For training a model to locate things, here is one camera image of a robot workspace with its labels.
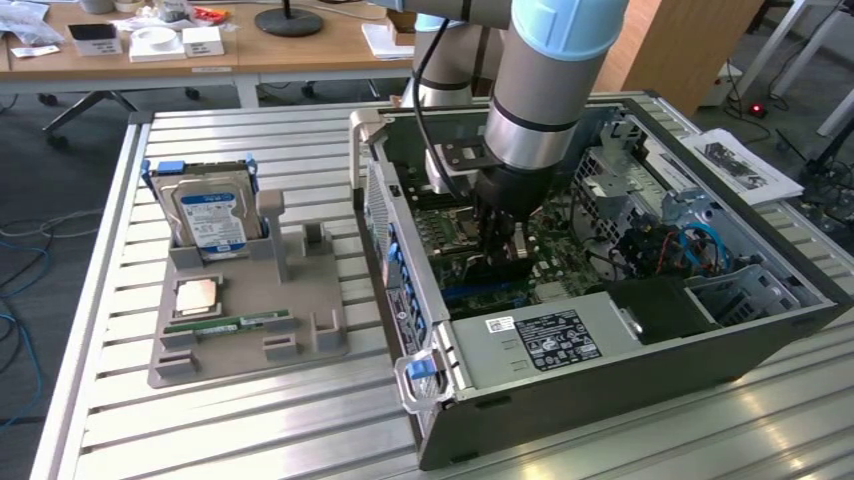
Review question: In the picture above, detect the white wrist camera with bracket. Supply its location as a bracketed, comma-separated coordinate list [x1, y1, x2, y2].
[424, 142, 500, 197]

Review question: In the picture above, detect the wooden cabinet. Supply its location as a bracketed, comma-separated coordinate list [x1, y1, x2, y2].
[593, 0, 768, 117]

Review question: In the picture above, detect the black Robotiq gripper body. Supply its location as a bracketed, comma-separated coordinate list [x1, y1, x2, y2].
[473, 166, 556, 221]

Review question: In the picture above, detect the white paper stack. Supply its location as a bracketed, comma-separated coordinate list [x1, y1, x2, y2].
[361, 22, 420, 62]

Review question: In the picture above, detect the perforated silver disk bay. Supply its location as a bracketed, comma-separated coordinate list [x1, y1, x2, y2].
[572, 144, 711, 239]

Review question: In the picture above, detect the black chair base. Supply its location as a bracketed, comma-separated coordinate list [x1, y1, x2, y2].
[38, 88, 203, 147]

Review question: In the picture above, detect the white table frame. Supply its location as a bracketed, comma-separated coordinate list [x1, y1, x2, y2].
[733, 0, 854, 137]

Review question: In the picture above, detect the blue floor cable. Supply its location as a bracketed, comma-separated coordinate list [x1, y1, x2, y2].
[0, 239, 53, 431]

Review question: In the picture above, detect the hard disk with blue caddy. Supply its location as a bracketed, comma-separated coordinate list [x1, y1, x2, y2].
[139, 153, 270, 262]

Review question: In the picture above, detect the brown cardboard box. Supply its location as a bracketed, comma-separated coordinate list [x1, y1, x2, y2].
[386, 9, 421, 46]

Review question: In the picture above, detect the red packet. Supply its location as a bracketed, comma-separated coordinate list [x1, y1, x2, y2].
[189, 5, 234, 26]

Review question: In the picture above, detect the green motherboard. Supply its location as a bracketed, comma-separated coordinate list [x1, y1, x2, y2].
[398, 169, 622, 321]

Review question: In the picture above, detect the metal CPU socket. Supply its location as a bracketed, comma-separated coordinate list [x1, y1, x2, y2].
[441, 207, 481, 249]

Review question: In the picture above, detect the printed paper manual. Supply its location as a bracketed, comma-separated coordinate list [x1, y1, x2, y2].
[679, 127, 808, 207]

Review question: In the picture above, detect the silver CPU chip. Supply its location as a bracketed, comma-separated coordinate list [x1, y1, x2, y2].
[173, 277, 222, 317]

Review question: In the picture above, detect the wooden desk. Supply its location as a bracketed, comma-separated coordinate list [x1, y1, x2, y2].
[0, 0, 606, 109]

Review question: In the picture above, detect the red wire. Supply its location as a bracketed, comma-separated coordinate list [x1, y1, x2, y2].
[657, 229, 689, 271]

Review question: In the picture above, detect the grey power supply unit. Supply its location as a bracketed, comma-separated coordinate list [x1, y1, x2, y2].
[450, 292, 648, 392]

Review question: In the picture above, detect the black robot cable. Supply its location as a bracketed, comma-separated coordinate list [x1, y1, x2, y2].
[412, 17, 469, 199]

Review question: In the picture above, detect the white box with black top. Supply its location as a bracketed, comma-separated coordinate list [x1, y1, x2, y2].
[66, 22, 126, 58]

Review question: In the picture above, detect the plain silver disk bay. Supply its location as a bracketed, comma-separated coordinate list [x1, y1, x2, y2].
[685, 263, 803, 327]

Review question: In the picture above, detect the plain white box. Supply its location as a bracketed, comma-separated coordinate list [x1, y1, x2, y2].
[181, 25, 226, 59]

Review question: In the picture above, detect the blue wire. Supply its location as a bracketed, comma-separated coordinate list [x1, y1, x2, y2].
[680, 223, 737, 275]

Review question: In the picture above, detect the black tripod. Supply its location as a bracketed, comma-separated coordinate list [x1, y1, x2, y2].
[777, 89, 854, 234]

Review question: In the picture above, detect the white floor cable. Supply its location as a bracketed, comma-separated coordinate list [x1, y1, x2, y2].
[0, 208, 103, 239]

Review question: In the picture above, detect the bare green RAM stick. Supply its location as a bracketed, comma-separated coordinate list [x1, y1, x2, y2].
[163, 309, 294, 336]

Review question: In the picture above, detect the black Nvidia graphics card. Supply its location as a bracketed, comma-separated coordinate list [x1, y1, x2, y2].
[460, 253, 537, 291]

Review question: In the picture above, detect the grey parts rack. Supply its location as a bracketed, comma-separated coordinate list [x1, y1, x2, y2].
[146, 189, 354, 390]

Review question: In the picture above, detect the black plastic shroud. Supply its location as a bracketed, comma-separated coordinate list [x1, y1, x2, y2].
[610, 277, 727, 347]

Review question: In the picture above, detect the black round lamp base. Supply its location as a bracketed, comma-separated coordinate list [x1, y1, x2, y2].
[253, 0, 328, 38]

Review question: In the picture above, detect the clear plastic bag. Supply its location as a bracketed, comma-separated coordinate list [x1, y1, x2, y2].
[0, 0, 67, 47]

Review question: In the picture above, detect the open dark grey PC case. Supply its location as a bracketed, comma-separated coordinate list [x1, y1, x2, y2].
[350, 97, 854, 471]

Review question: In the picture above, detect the blue expansion slot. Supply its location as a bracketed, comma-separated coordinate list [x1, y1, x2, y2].
[440, 282, 513, 302]

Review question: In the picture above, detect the white tape roll on box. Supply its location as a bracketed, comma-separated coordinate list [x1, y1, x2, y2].
[127, 25, 190, 64]

